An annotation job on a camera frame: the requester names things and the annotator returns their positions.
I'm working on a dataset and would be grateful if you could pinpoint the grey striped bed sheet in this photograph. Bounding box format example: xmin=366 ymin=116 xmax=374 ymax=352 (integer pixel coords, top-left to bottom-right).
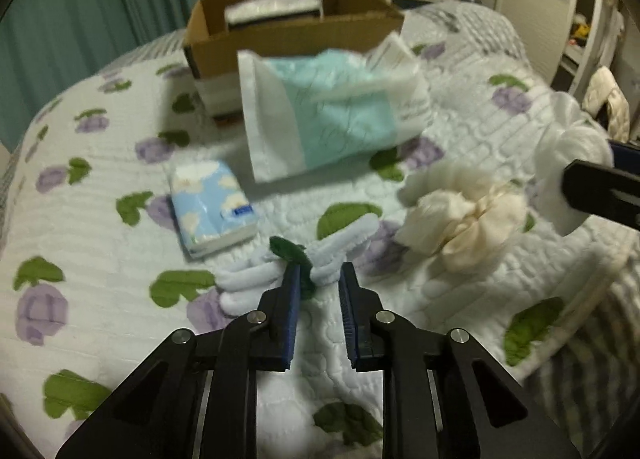
xmin=522 ymin=259 xmax=640 ymax=459

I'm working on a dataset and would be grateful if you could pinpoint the blue cloud-print tissue pack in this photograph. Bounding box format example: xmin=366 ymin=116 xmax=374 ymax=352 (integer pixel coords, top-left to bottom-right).
xmin=169 ymin=160 xmax=258 ymax=260

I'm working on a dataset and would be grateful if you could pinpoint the cream satin cloth bundle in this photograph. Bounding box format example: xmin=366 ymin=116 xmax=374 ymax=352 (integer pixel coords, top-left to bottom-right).
xmin=395 ymin=163 xmax=532 ymax=274

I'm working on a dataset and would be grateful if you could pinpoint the brown cardboard box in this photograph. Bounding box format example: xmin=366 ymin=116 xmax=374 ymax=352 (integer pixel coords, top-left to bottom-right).
xmin=182 ymin=0 xmax=405 ymax=122

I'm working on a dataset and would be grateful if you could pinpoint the teal curtain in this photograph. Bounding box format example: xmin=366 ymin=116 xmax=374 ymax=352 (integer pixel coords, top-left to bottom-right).
xmin=0 ymin=0 xmax=226 ymax=150

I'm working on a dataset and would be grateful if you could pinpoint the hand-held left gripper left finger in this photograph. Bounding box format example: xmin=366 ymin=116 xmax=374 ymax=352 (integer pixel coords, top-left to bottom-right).
xmin=55 ymin=263 xmax=303 ymax=459

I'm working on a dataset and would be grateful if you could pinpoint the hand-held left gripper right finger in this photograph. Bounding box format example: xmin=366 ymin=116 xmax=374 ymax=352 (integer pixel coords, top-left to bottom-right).
xmin=337 ymin=261 xmax=583 ymax=459

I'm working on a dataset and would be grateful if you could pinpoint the cream garment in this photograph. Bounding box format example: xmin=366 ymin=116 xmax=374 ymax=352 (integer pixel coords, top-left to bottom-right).
xmin=581 ymin=65 xmax=632 ymax=141

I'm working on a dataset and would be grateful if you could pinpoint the white and teal plastic package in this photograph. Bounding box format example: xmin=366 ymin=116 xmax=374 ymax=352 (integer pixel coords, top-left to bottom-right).
xmin=237 ymin=34 xmax=435 ymax=184

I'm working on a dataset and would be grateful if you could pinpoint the white fluffy plush cloth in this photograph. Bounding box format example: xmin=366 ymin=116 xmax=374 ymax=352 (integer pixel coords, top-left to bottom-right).
xmin=532 ymin=122 xmax=616 ymax=236

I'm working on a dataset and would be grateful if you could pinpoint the white packet with dark band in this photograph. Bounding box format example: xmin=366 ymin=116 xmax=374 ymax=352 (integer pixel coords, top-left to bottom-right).
xmin=224 ymin=0 xmax=325 ymax=32

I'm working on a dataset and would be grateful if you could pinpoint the white open shelf unit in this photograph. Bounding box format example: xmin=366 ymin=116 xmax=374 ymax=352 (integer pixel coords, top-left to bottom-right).
xmin=559 ymin=0 xmax=627 ymax=96

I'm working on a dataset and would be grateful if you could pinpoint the white floral quilt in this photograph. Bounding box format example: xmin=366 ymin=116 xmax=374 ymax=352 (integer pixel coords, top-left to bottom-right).
xmin=0 ymin=2 xmax=640 ymax=459

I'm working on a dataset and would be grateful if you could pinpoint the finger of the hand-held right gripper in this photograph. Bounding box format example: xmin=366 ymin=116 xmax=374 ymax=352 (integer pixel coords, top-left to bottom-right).
xmin=607 ymin=138 xmax=640 ymax=171
xmin=561 ymin=159 xmax=640 ymax=230

